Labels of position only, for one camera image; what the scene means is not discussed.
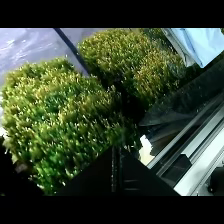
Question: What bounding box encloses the silver frame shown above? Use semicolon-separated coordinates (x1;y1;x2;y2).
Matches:
146;97;224;197

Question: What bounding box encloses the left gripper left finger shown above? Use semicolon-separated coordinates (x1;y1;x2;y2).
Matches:
55;145;116;197

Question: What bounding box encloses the light blue garment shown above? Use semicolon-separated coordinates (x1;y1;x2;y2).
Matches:
161;27;224;69

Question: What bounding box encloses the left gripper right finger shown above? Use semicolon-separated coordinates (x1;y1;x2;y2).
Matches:
115;145;181;197

